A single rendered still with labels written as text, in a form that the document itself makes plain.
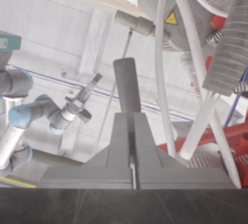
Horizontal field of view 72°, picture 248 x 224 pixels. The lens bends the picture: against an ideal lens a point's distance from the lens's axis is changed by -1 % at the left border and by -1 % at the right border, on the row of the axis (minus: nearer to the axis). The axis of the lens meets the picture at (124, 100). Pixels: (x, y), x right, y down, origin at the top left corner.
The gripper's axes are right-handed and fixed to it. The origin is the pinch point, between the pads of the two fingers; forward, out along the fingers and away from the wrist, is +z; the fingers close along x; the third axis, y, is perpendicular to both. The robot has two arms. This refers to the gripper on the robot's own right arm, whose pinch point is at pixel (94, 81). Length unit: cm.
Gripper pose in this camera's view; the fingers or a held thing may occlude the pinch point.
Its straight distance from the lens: 73.6
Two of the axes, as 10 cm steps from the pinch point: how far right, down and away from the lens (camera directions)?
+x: 0.5, -3.8, 9.2
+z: 6.5, -6.9, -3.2
